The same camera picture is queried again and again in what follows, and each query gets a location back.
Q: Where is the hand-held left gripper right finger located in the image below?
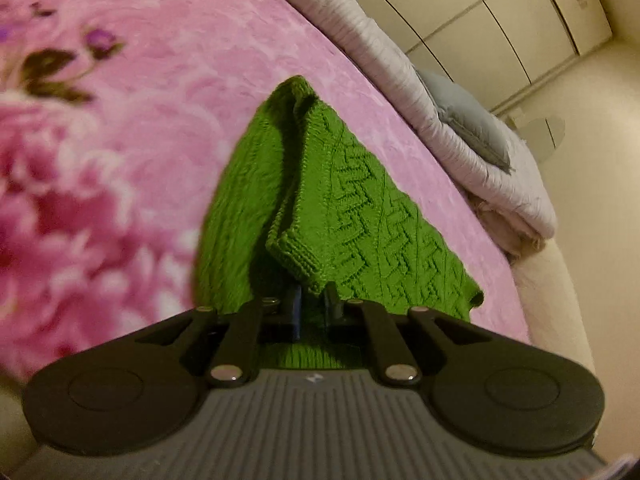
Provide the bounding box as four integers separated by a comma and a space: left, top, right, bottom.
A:
324, 281, 496, 388

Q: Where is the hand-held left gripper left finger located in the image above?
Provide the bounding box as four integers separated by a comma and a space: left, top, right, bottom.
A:
136, 283, 304, 389

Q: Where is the green knitted sweater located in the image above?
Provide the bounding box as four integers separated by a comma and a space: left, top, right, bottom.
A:
193, 75, 485, 368

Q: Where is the white quilted duvet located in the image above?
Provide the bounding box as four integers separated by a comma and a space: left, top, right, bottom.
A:
240, 0, 558, 261

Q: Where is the pink floral blanket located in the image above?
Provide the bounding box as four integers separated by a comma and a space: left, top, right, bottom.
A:
0, 0, 532, 381

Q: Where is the grey pillow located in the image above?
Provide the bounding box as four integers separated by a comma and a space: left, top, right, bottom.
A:
415, 66, 512, 175

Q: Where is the cream wardrobe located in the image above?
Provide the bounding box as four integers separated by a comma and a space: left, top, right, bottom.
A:
320, 0, 615, 113

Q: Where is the cream bed frame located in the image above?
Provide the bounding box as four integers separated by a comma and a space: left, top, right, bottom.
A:
510, 237, 598, 376

